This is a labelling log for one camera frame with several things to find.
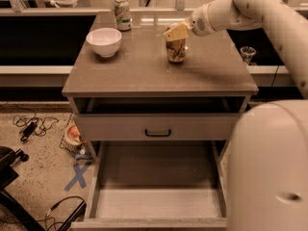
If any top drawer with black handle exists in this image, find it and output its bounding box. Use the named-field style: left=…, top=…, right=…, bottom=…
left=73, top=115, right=239, bottom=141

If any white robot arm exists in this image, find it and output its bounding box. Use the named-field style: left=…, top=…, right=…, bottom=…
left=164, top=0, right=308, bottom=231

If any wire basket with items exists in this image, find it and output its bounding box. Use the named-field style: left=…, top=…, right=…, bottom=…
left=60, top=116, right=92, bottom=161

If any clear glass cup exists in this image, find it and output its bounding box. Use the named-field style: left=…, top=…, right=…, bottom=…
left=240, top=46, right=256, bottom=64

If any white ceramic bowl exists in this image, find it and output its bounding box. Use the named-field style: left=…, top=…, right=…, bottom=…
left=86, top=28, right=122, bottom=58

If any black power adapter with cable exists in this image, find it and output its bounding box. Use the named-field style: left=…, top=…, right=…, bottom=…
left=13, top=108, right=59, bottom=142

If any orange soda can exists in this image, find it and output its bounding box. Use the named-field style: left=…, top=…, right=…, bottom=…
left=166, top=23, right=186, bottom=63

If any grey drawer cabinet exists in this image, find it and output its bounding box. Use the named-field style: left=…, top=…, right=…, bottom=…
left=62, top=11, right=260, bottom=231

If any open middle drawer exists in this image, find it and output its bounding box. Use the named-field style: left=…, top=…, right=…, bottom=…
left=71, top=141, right=226, bottom=231

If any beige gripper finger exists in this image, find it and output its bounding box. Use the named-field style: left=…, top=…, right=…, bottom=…
left=164, top=22, right=190, bottom=41

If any green and white soda can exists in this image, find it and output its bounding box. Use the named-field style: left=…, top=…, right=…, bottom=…
left=114, top=0, right=131, bottom=31

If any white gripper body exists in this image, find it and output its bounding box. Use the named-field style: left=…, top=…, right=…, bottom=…
left=189, top=5, right=212, bottom=37

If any black office chair base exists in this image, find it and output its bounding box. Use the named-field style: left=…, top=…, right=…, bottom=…
left=0, top=145, right=47, bottom=231

